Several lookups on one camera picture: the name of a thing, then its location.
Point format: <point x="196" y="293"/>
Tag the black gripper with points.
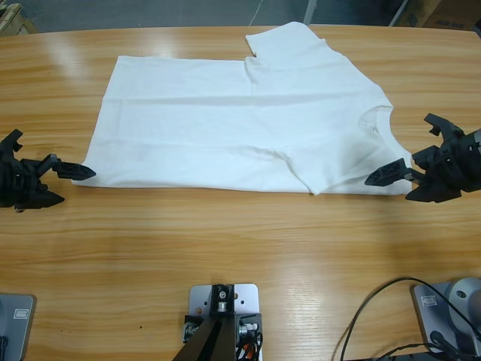
<point x="19" y="178"/>
<point x="447" y="165"/>

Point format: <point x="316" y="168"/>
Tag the white T-shirt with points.
<point x="225" y="113"/>

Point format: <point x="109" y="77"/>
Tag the pale printed cardboard box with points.
<point x="447" y="20"/>

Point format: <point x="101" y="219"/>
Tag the wooden pallet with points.
<point x="15" y="19"/>

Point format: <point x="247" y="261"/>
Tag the slanted metal bar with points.
<point x="400" y="13"/>

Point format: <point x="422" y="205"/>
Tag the brown cardboard box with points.
<point x="428" y="9"/>

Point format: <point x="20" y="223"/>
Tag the grey base plate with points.
<point x="424" y="319"/>
<point x="19" y="338"/>

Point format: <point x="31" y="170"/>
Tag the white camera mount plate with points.
<point x="248" y="297"/>

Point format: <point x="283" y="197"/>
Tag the white upright post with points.
<point x="309" y="11"/>

